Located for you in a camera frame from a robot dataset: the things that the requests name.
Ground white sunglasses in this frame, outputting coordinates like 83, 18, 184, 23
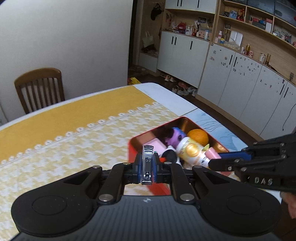
161, 146, 182, 165

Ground silver nail clipper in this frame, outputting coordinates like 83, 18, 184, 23
141, 145, 154, 185

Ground pink sticky note block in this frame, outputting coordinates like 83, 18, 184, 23
145, 138, 167, 156

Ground white yellow vitamin bottle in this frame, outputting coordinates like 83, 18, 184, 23
176, 137, 210, 168

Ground purple toy pony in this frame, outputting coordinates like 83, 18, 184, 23
165, 127, 187, 148

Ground orange fruit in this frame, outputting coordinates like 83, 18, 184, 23
187, 128, 209, 146

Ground red snack packet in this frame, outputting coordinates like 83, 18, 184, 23
160, 157, 166, 163

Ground pink eraser tube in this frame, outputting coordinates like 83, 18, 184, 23
205, 147, 221, 160

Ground person's right hand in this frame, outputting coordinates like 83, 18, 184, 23
280, 192, 296, 219

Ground yellow houndstooth tablecloth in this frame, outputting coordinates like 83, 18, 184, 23
0, 84, 186, 241

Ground red tin box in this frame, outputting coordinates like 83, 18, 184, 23
128, 116, 229, 196

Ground wooden chair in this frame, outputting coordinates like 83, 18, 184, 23
14, 68, 65, 114

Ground white wall cabinet unit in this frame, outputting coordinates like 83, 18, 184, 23
138, 0, 296, 141

